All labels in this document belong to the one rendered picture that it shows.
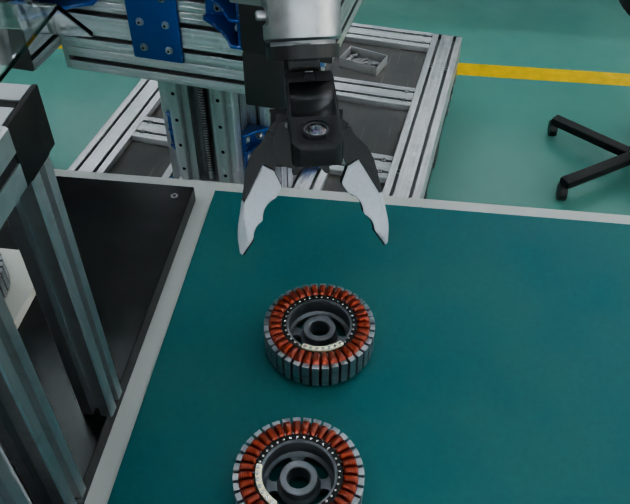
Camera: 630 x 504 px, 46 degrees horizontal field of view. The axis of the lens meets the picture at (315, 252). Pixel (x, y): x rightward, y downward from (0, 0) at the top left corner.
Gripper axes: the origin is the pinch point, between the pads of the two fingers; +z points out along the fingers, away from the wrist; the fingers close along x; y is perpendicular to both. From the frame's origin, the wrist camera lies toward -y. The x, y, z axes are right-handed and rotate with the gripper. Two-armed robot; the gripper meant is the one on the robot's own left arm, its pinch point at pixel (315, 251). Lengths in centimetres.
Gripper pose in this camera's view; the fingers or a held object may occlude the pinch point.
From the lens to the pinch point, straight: 75.1
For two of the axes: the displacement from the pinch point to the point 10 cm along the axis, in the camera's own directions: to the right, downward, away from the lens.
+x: -9.9, 0.7, -0.7
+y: -0.9, -2.5, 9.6
